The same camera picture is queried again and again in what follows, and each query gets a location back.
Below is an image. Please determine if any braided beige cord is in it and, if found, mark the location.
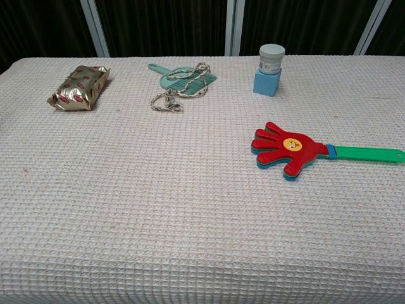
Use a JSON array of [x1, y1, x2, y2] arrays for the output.
[[149, 61, 211, 113]]

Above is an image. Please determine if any teal mini dustpan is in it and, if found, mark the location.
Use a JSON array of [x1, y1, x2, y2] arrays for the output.
[[147, 63, 219, 98]]

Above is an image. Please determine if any dark curtain panel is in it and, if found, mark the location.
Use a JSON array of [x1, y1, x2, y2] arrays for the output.
[[0, 0, 97, 75], [366, 0, 405, 57], [94, 0, 229, 58], [239, 0, 379, 57]]

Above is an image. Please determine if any red hand clapper toy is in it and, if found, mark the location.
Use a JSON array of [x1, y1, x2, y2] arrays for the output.
[[251, 121, 405, 182]]

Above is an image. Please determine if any beige waffle tablecloth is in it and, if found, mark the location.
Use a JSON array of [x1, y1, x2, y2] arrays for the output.
[[0, 55, 405, 304]]

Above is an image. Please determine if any gold foil snack packet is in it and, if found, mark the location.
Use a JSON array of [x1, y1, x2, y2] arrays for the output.
[[46, 65, 111, 111]]

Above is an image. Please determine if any white jar grey lid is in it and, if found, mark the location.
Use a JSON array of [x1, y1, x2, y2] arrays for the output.
[[258, 44, 285, 75]]

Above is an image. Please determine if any blue foam cube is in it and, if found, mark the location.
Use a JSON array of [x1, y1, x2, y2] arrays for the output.
[[252, 68, 282, 98]]

